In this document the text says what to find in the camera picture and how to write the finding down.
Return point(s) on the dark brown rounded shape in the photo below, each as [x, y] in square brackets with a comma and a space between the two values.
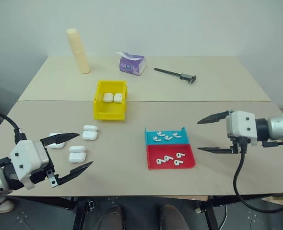
[111, 218]
[172, 216]

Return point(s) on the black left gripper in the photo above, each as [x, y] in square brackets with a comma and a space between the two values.
[55, 178]

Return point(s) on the black metal table frame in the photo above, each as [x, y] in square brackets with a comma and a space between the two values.
[80, 210]

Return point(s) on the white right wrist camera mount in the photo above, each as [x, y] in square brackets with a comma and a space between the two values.
[241, 124]

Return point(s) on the purple tissue pack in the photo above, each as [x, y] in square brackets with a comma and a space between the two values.
[132, 65]

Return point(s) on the black vernier caliper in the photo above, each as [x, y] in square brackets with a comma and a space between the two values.
[185, 77]

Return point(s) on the white shoe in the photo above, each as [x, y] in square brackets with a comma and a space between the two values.
[4, 205]

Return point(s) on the blue plastic tray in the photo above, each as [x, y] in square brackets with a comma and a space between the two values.
[165, 142]

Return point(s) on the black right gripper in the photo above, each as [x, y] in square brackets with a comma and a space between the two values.
[236, 145]

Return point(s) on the yellow plastic bin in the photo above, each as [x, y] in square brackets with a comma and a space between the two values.
[110, 112]

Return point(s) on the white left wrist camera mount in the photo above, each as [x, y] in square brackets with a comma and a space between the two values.
[28, 153]

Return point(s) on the white earbud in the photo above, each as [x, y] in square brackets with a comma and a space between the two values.
[167, 138]
[167, 158]
[176, 134]
[159, 162]
[156, 139]
[179, 155]
[178, 163]
[159, 133]

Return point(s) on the light wooden board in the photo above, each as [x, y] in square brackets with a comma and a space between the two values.
[281, 198]

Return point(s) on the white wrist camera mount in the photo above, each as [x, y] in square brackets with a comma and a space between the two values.
[28, 153]
[241, 124]

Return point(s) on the red plastic tray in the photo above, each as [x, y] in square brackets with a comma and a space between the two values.
[170, 165]

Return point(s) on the cream upright cylinder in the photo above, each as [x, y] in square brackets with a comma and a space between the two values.
[78, 51]

